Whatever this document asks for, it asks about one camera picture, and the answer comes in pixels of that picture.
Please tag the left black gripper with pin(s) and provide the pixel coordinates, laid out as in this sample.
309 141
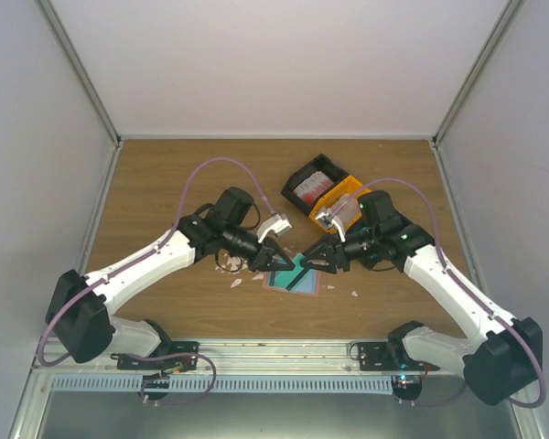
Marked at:
263 255

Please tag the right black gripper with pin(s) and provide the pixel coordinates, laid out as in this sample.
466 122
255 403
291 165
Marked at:
334 252

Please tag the pink clear card holder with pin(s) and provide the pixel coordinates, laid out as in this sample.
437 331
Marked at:
266 287

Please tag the teal credit card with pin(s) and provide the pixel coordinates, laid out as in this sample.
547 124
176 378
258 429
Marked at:
305 281
280 279

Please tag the white red card orange bin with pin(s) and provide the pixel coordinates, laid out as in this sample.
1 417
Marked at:
350 212

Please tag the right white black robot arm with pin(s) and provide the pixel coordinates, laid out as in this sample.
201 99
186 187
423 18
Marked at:
498 355

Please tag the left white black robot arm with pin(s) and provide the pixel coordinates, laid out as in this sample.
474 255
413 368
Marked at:
81 314

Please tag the white red cards far bin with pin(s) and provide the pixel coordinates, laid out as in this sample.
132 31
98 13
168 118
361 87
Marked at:
312 187

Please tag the white paper scraps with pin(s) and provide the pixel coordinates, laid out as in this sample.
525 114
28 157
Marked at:
243 280

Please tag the orange bin middle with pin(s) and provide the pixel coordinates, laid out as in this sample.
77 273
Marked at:
349 184

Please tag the black bin far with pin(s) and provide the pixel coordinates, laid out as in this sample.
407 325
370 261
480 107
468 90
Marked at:
320 163

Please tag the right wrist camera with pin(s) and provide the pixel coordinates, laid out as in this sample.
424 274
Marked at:
326 218

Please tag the aluminium mounting rail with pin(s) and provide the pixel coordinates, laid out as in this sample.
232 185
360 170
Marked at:
238 356

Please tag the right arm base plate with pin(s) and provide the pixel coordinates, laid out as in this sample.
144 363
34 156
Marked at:
376 356

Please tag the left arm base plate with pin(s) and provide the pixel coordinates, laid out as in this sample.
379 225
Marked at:
174 356

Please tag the grey slotted cable duct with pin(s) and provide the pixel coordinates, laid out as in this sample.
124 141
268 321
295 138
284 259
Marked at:
227 384

